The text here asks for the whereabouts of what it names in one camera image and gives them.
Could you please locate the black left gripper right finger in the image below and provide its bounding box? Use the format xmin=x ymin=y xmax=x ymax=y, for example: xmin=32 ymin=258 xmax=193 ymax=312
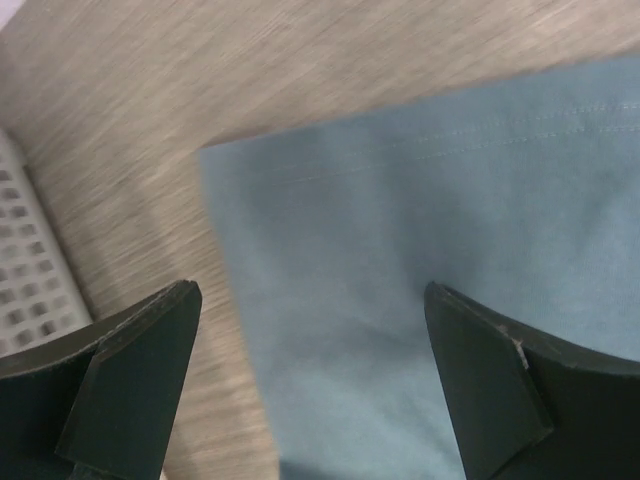
xmin=424 ymin=282 xmax=639 ymax=479

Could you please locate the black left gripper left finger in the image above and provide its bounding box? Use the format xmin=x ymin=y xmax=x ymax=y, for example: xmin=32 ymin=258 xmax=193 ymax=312
xmin=1 ymin=280 xmax=202 ymax=479

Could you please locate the grey-blue t shirt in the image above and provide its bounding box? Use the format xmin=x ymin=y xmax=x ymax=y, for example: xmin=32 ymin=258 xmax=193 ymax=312
xmin=200 ymin=56 xmax=639 ymax=479

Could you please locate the white perforated plastic basket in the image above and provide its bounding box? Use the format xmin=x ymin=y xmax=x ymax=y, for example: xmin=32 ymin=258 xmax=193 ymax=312
xmin=0 ymin=133 xmax=92 ymax=357

